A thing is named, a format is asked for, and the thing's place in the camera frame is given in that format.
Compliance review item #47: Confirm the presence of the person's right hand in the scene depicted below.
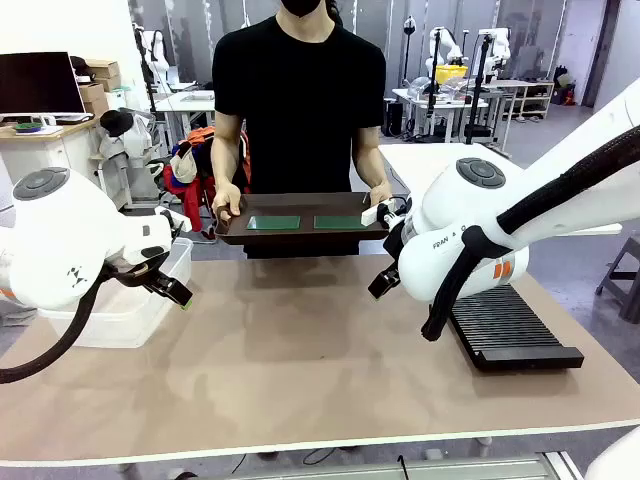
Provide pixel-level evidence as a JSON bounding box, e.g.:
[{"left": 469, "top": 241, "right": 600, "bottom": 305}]
[{"left": 211, "top": 182, "right": 242, "bottom": 224}]

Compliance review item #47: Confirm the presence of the cardboard box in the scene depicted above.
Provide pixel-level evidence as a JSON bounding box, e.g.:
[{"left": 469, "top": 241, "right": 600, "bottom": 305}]
[
  {"left": 84, "top": 58, "right": 121, "bottom": 80},
  {"left": 77, "top": 82, "right": 110, "bottom": 117}
]

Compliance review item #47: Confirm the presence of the black slotted PCB rack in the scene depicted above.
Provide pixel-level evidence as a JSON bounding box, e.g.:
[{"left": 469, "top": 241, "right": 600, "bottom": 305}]
[{"left": 447, "top": 282, "right": 585, "bottom": 373}]

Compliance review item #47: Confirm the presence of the black computer tower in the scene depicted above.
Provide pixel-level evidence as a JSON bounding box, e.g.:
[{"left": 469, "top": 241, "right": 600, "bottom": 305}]
[{"left": 384, "top": 98, "right": 404, "bottom": 137}]

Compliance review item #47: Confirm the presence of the black tripod stand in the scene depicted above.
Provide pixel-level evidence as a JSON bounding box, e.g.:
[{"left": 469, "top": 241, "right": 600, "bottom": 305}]
[{"left": 464, "top": 33, "right": 496, "bottom": 146}]

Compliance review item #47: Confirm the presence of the black computer monitor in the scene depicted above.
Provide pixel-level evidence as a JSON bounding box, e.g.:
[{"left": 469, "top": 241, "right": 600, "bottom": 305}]
[{"left": 0, "top": 51, "right": 87, "bottom": 117}]

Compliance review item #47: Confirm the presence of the wooden shelf unit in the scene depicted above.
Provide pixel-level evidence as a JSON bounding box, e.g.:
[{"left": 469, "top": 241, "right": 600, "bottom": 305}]
[{"left": 499, "top": 79, "right": 556, "bottom": 120}]

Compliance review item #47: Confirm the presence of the green perforated PCB board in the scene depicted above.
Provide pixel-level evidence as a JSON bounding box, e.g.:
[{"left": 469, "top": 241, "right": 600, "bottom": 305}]
[
  {"left": 313, "top": 215, "right": 370, "bottom": 231},
  {"left": 247, "top": 215, "right": 303, "bottom": 232}
]

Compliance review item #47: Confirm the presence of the dark brown serving tray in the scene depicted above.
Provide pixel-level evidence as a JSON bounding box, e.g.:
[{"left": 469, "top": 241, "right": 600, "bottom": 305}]
[{"left": 214, "top": 192, "right": 391, "bottom": 247}]

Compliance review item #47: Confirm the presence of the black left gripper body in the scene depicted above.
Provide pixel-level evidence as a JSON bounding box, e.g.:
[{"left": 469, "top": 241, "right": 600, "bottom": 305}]
[{"left": 115, "top": 267, "right": 191, "bottom": 301}]

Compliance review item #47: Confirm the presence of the black face mask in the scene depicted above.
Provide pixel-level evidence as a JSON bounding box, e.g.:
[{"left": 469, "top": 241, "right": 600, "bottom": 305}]
[{"left": 279, "top": 0, "right": 325, "bottom": 17}]

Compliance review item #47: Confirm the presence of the clear plastic storage box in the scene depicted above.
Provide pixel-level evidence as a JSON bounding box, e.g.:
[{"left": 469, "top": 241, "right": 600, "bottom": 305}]
[{"left": 37, "top": 237, "right": 194, "bottom": 350}]

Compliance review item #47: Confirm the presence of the left arm black cable sleeve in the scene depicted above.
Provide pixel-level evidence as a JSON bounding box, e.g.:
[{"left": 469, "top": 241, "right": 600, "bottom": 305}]
[{"left": 0, "top": 272, "right": 114, "bottom": 385}]

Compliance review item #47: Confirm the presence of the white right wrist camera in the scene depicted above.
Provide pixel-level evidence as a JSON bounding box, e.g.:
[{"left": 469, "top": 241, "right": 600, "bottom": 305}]
[{"left": 359, "top": 200, "right": 401, "bottom": 226}]

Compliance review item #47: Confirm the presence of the yellow plastic bin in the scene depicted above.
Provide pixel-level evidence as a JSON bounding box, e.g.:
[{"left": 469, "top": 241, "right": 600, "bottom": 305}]
[{"left": 434, "top": 63, "right": 470, "bottom": 85}]

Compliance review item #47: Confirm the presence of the person's left forearm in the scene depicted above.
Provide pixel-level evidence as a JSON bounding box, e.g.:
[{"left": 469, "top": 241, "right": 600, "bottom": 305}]
[{"left": 352, "top": 127, "right": 392, "bottom": 189}]

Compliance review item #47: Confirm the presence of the person in black t-shirt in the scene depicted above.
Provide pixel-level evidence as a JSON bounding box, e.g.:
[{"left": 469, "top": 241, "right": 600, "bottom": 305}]
[{"left": 211, "top": 0, "right": 389, "bottom": 260}]

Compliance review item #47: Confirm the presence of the person's left hand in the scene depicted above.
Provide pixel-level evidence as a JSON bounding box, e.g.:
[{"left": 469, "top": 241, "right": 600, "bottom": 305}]
[{"left": 367, "top": 179, "right": 394, "bottom": 207}]

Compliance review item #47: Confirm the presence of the colourful clothes pile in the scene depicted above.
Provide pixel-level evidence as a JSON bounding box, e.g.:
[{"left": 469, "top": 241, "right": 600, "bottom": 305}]
[{"left": 162, "top": 126, "right": 252, "bottom": 234}]

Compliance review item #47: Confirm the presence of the black cap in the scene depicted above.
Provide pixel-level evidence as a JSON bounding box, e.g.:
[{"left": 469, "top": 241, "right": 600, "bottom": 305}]
[{"left": 99, "top": 109, "right": 134, "bottom": 137}]

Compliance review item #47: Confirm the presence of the person's right forearm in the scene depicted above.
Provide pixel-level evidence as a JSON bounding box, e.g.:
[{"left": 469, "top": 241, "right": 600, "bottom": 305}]
[{"left": 209, "top": 138, "right": 246, "bottom": 195}]

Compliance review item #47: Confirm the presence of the white background workbench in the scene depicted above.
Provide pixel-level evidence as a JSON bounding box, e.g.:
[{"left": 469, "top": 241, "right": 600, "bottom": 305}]
[
  {"left": 392, "top": 87, "right": 490, "bottom": 139},
  {"left": 152, "top": 89, "right": 217, "bottom": 146}
]

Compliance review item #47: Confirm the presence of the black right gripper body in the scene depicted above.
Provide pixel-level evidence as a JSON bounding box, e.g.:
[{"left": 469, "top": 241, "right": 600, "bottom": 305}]
[{"left": 382, "top": 219, "right": 412, "bottom": 274}]

